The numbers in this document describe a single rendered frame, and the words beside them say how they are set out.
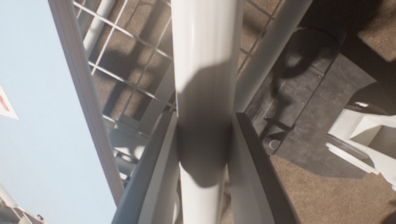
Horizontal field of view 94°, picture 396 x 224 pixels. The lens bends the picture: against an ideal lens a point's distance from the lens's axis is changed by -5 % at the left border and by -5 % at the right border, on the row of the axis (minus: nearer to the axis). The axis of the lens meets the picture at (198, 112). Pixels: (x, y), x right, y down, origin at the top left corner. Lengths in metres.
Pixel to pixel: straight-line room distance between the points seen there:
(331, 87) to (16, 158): 0.88
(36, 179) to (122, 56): 0.70
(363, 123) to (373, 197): 0.94
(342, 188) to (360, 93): 0.64
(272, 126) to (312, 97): 0.20
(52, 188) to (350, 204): 1.50
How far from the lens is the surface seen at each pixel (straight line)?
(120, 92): 0.88
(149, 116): 0.41
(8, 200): 0.36
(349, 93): 0.95
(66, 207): 0.21
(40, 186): 0.22
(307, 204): 1.35
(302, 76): 0.78
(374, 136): 0.77
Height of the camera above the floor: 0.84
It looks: 74 degrees down
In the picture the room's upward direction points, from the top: 157 degrees clockwise
